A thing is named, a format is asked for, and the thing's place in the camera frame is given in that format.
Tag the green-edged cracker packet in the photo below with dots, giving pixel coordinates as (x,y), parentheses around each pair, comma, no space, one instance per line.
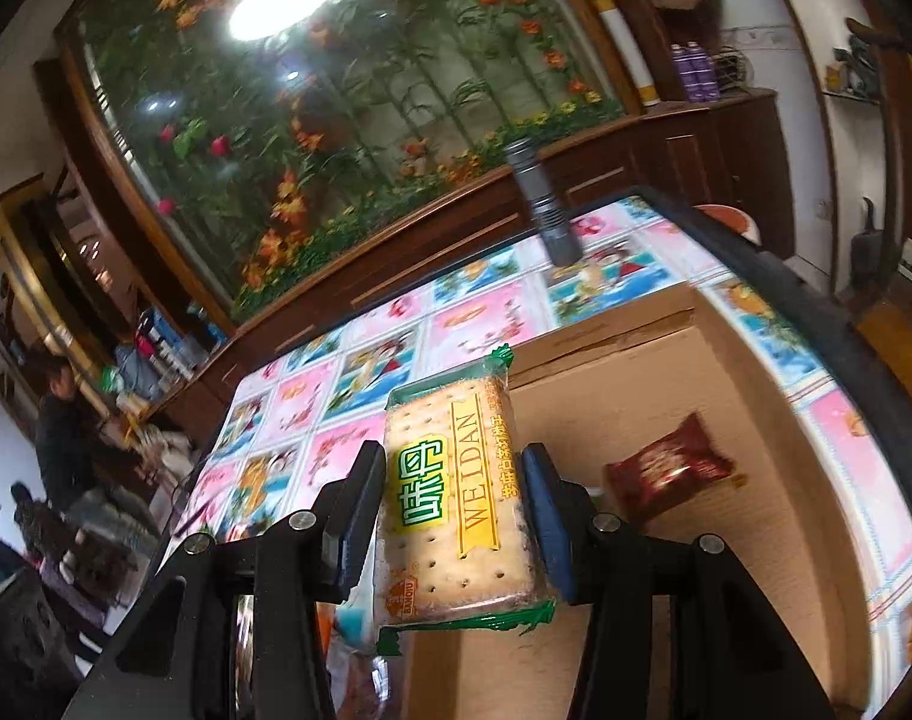
(456,480)

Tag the gold framed glass cabinet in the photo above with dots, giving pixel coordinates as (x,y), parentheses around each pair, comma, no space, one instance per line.
(13,255)

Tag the small wall shelf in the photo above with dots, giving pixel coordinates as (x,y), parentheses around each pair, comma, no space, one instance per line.
(853,67)

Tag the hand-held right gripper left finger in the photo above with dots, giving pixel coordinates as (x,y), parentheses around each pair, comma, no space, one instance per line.
(355,517)

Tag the dark red snack packet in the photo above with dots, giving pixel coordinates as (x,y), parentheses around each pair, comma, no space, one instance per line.
(666,465)

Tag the glass flower display case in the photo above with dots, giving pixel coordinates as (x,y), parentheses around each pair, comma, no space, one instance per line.
(351,127)

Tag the group of bottles on sideboard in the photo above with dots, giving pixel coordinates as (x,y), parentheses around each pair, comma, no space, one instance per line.
(163,349)

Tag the pile of snack packets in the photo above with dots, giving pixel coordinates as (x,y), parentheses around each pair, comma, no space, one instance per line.
(351,622)

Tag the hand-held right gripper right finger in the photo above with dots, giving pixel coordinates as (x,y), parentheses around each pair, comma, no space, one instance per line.
(550,532)

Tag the cardboard box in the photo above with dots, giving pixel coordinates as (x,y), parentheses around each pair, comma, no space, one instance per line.
(651,405)

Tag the printed tablecloth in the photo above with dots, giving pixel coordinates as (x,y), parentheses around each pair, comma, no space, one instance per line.
(441,330)

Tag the dark grey vessel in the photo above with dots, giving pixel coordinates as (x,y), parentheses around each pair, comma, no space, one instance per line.
(868,247)

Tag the grey flashlight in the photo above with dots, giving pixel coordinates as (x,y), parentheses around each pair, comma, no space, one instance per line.
(542,202)

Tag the red round stool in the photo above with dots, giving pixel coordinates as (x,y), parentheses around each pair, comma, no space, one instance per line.
(726,221)

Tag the purple bottle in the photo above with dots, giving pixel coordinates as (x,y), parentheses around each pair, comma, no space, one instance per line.
(681,75)
(707,75)

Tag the wooden cabinet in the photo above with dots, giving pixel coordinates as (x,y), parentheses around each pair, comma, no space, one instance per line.
(651,157)

